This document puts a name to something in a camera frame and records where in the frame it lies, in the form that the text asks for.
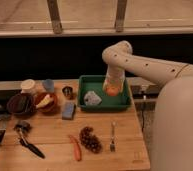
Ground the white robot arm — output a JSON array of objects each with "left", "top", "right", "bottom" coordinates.
[{"left": 102, "top": 41, "right": 193, "bottom": 171}]

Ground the green plastic tray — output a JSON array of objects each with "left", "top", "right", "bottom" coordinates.
[{"left": 77, "top": 75, "right": 131, "bottom": 112}]

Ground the orange yellow apple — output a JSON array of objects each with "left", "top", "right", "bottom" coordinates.
[{"left": 106, "top": 86, "right": 120, "bottom": 96}]

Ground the blue sponge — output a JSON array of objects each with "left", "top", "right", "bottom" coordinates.
[{"left": 62, "top": 102, "right": 75, "bottom": 120}]

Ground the white cup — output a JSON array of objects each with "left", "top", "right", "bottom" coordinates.
[{"left": 20, "top": 79, "right": 36, "bottom": 94}]

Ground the metal fork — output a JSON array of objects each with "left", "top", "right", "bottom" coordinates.
[{"left": 110, "top": 122, "right": 116, "bottom": 152}]

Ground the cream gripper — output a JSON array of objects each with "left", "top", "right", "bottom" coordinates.
[{"left": 103, "top": 68, "right": 125, "bottom": 93}]

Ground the black handled kitchen tool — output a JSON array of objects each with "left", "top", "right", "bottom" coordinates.
[{"left": 14, "top": 120, "right": 45, "bottom": 158}]

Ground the grey crumpled cloth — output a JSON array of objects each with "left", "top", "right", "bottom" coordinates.
[{"left": 84, "top": 91, "right": 102, "bottom": 106}]

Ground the bunch of dark grapes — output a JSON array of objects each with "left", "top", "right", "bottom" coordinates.
[{"left": 79, "top": 127, "right": 102, "bottom": 154}]

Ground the small metal cup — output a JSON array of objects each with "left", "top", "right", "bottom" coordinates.
[{"left": 62, "top": 86, "right": 73, "bottom": 99}]

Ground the dark brown bowl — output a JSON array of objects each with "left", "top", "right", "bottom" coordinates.
[{"left": 7, "top": 93, "right": 35, "bottom": 116}]

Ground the blue cup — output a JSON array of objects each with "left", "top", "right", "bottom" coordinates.
[{"left": 42, "top": 79, "right": 54, "bottom": 93}]

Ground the orange bowl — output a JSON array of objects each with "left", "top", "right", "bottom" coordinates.
[{"left": 34, "top": 92, "right": 58, "bottom": 113}]

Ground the yellow banana piece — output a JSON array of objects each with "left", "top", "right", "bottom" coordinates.
[{"left": 36, "top": 94, "right": 53, "bottom": 109}]

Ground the orange carrot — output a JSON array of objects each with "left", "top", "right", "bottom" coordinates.
[{"left": 69, "top": 135, "right": 82, "bottom": 161}]

